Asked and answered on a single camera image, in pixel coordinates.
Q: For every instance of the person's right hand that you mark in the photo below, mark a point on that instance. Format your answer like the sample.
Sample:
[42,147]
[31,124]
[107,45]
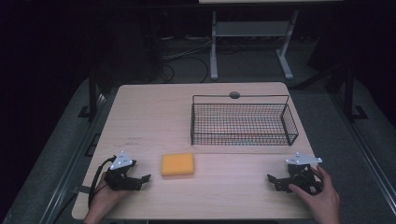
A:
[323,199]

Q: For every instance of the metal floor rail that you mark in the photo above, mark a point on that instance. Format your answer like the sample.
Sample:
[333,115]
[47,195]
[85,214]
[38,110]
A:
[73,155]
[364,149]

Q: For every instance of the black metal stand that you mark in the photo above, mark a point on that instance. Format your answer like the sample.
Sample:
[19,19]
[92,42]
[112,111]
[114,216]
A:
[349,96]
[92,96]

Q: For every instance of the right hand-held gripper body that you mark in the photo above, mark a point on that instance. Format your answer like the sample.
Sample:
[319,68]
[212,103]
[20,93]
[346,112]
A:
[303,174]

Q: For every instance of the person's left hand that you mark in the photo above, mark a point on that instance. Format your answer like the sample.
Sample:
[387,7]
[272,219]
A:
[104,199]

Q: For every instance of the white metal desk frame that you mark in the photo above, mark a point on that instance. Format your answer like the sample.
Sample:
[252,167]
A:
[252,29]

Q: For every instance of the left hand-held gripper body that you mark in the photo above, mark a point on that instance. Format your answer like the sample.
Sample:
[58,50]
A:
[122,161]

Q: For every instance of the yellow sponge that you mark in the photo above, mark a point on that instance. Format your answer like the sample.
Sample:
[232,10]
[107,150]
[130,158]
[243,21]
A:
[177,164]

